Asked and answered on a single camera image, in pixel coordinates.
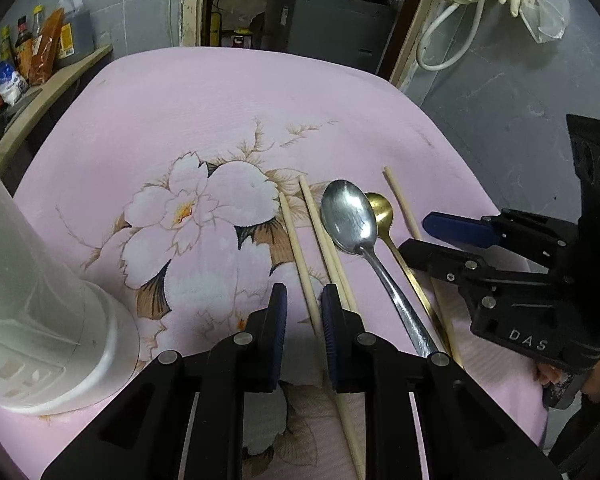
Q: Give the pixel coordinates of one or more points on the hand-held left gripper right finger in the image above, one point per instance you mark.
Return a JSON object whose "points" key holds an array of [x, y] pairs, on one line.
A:
{"points": [[328, 340]]}

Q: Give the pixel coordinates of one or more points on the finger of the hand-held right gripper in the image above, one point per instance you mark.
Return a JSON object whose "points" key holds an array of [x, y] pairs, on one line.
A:
{"points": [[440, 260], [460, 227]]}

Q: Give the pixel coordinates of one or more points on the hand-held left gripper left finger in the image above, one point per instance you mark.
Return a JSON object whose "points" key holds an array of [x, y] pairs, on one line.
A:
{"points": [[280, 340]]}

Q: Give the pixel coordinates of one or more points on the wooden chopstick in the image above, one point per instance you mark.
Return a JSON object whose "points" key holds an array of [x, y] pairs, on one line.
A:
{"points": [[297, 250], [344, 285], [399, 205], [312, 212]]}

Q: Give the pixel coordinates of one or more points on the gold spoon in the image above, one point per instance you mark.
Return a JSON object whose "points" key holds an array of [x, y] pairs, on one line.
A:
{"points": [[380, 206]]}

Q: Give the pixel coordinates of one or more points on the steel spoon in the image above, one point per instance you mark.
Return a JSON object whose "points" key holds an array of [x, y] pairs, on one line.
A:
{"points": [[350, 220]]}

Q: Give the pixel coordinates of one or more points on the white plastic utensil holder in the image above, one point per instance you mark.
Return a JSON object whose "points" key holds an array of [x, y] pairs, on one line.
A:
{"points": [[40, 310]]}

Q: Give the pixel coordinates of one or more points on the person's right forearm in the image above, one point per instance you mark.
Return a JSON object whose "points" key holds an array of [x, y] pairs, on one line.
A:
{"points": [[590, 435]]}

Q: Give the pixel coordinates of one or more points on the person's right hand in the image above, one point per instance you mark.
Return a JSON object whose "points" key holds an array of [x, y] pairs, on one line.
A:
{"points": [[547, 374]]}

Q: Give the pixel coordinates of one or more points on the clear plastic bag on hook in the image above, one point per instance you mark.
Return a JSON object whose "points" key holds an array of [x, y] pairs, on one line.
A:
{"points": [[547, 15]]}

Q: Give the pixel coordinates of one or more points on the grey cabinet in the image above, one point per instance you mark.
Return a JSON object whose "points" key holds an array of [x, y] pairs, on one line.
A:
{"points": [[330, 30]]}

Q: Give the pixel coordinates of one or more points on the pink floral tablecloth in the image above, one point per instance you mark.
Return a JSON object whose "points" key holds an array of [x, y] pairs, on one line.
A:
{"points": [[205, 110]]}

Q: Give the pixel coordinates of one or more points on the small red bottle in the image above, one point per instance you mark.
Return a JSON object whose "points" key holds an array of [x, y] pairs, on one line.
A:
{"points": [[240, 40]]}

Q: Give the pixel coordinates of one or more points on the yellow bottle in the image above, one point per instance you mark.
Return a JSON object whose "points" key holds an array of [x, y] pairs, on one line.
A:
{"points": [[216, 27]]}

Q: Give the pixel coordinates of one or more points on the orange seasoning packet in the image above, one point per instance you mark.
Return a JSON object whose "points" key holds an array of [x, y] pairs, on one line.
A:
{"points": [[45, 55]]}

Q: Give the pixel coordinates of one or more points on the large dark oil jug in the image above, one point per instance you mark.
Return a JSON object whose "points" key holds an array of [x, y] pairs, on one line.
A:
{"points": [[77, 30]]}

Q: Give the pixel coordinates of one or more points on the blue white packet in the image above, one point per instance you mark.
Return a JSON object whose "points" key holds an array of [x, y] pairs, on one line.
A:
{"points": [[10, 82]]}

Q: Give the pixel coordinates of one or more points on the worn door frame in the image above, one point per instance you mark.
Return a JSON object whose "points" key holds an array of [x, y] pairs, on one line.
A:
{"points": [[415, 35]]}

